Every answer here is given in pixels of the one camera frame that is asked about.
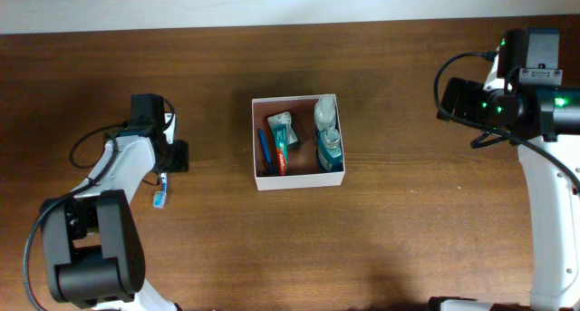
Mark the blue mouthwash bottle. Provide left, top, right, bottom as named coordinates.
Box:
left=317, top=128, right=343, bottom=172

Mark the blue white toothbrush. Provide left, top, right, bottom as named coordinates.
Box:
left=153, top=173, right=169, bottom=209

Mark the green red toothpaste tube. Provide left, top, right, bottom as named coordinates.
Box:
left=272, top=124, right=288, bottom=176

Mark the clear bottle with purple liquid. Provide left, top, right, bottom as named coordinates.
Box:
left=314, top=94, right=337, bottom=131

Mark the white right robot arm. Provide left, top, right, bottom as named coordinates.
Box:
left=433, top=27, right=579, bottom=310

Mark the white cardboard box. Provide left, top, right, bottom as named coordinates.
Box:
left=251, top=95, right=346, bottom=190

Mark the green white soap box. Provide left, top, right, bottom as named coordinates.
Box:
left=267, top=112, right=300, bottom=149

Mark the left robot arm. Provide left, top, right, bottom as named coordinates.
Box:
left=31, top=93, right=189, bottom=310

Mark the blue disposable razor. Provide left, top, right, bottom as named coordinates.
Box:
left=257, top=129, right=276, bottom=175

